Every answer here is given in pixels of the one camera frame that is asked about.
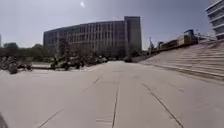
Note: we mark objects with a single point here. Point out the large grey curved building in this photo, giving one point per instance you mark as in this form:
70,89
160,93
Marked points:
100,35

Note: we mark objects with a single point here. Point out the pale concrete paved plaza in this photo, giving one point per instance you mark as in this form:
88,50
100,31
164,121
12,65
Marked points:
133,100

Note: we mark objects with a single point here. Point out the row of parked motorcycles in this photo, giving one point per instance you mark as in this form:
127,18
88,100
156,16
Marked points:
66,62

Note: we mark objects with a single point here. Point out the low buildings behind stairway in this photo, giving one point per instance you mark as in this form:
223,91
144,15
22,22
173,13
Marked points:
181,40

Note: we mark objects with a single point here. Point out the row of dark trees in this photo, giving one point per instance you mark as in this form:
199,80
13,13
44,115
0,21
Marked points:
26,52

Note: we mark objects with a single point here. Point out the wide concrete stairway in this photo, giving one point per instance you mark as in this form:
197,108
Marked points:
200,58

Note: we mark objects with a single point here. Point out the white multi-storey building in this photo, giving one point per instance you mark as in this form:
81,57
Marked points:
216,16

